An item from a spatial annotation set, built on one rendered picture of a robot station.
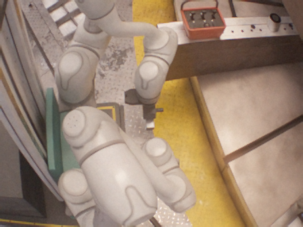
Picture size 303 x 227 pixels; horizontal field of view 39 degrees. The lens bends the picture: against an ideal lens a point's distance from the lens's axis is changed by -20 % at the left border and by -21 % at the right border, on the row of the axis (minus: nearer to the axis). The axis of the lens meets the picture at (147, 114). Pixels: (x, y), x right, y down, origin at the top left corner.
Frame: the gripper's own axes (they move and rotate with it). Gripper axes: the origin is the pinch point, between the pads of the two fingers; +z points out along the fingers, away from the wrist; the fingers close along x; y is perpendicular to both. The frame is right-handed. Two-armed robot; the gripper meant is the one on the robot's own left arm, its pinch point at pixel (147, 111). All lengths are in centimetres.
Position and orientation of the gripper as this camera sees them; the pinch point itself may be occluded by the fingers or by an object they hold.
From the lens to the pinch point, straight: 213.1
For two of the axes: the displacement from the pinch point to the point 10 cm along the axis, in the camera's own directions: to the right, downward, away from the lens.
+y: 10.0, -0.7, 0.4
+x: -0.8, -9.2, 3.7
